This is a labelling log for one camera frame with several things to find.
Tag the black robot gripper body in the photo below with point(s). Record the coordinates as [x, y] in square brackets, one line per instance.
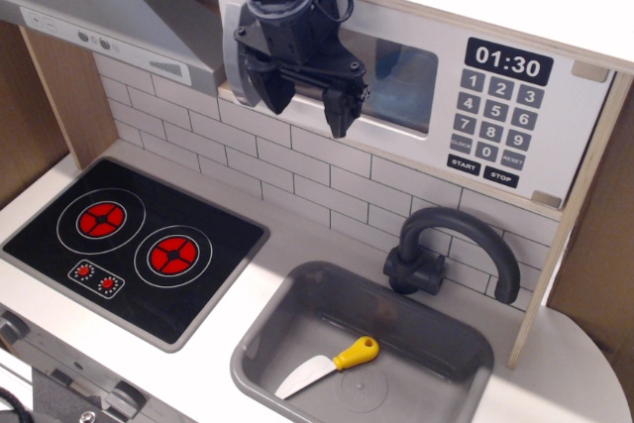
[301, 38]

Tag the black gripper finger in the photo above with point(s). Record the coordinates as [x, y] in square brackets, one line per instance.
[342, 108]
[274, 90]

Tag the white toy microwave door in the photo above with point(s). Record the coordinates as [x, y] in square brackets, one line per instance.
[506, 115]

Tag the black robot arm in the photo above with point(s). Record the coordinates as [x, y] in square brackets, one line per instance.
[282, 44]

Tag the wooden microwave cabinet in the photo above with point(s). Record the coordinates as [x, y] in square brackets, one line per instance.
[367, 184]

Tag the light blue bowl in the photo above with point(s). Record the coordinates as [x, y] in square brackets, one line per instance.
[402, 86]

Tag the grey range hood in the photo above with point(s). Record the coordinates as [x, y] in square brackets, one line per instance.
[179, 40]

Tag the dark grey toy faucet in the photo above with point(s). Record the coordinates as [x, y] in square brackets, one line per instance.
[412, 267]

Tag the black toy stovetop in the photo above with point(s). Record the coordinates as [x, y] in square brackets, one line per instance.
[144, 255]

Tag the grey toy sink basin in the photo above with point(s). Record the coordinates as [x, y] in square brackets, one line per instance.
[331, 346]

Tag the grey oven control panel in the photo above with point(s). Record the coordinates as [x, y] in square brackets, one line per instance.
[68, 383]

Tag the yellow handled toy knife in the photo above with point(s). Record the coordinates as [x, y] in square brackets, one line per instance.
[362, 351]

